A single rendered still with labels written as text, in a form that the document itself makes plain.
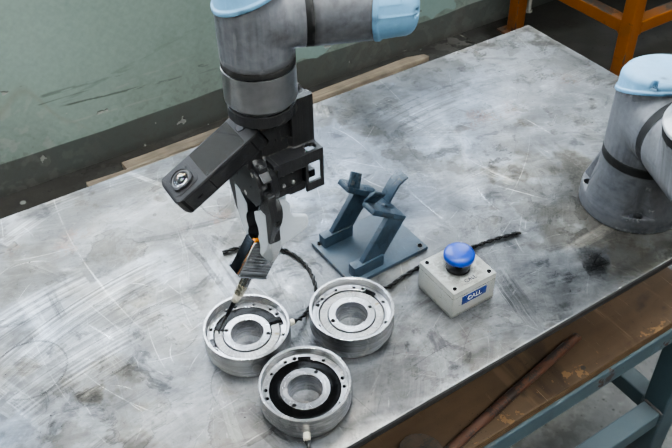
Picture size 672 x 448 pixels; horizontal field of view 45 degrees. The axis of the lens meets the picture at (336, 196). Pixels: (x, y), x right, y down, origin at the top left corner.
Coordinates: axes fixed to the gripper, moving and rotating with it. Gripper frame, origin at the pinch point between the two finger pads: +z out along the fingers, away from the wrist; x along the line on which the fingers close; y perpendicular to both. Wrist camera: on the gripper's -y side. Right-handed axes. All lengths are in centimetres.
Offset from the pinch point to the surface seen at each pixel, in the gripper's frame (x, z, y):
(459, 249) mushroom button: -9.3, 5.7, 23.2
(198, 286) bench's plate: 10.8, 13.0, -4.3
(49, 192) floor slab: 148, 93, 3
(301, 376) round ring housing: -11.3, 10.5, -1.9
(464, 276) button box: -11.1, 8.7, 22.8
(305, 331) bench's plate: -3.9, 13.1, 3.3
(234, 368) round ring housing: -5.7, 10.6, -7.6
